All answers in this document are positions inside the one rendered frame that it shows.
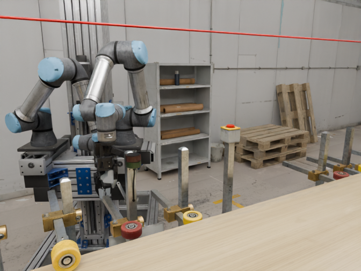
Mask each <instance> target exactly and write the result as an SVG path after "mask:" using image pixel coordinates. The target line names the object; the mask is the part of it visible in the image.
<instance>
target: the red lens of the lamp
mask: <svg viewBox="0 0 361 271"><path fill-rule="evenodd" d="M125 156H126V161H127V162H138V161H141V153H140V155H139V156H127V155H125Z"/></svg>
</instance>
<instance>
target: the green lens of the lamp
mask: <svg viewBox="0 0 361 271"><path fill-rule="evenodd" d="M126 167H127V168H139V167H141V161H140V162H136V163H129V162H126Z"/></svg>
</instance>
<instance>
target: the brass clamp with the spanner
mask: <svg viewBox="0 0 361 271"><path fill-rule="evenodd" d="M128 221H129V220H128V219H127V217H126V218H122V219H117V222H118V223H117V224H115V225H114V224H112V223H113V221H110V228H111V233H112V235H113V237H114V238H115V237H118V236H121V226H122V224H123V223H125V222H128ZM134 221H137V222H140V223H141V224H142V227H144V220H143V217H142V216H138V219H137V220H134Z"/></svg>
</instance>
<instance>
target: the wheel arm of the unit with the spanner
mask: <svg viewBox="0 0 361 271"><path fill-rule="evenodd" d="M103 203H104V204H105V206H106V208H107V209H108V211H109V213H110V214H111V216H112V218H113V219H114V220H117V219H122V218H123V216H122V215H121V213H120V212H119V210H118V209H117V207H116V206H115V205H114V203H113V202H112V200H111V199H110V197H109V196H108V195H106V196H103ZM136 239H137V238H136ZM131 240H135V239H126V241H127V242H128V241H131Z"/></svg>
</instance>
